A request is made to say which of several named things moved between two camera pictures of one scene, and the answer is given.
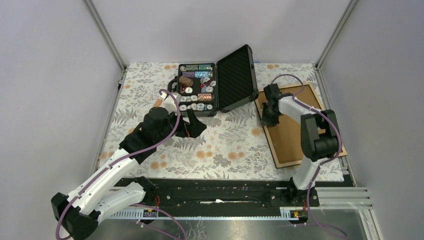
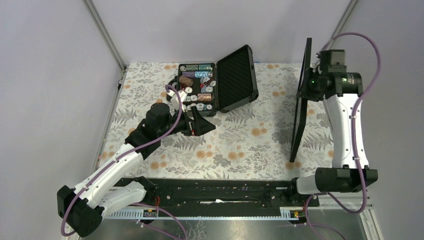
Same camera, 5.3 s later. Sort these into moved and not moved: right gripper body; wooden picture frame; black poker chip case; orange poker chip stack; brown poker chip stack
Moved: right gripper body; wooden picture frame
Not moved: black poker chip case; brown poker chip stack; orange poker chip stack
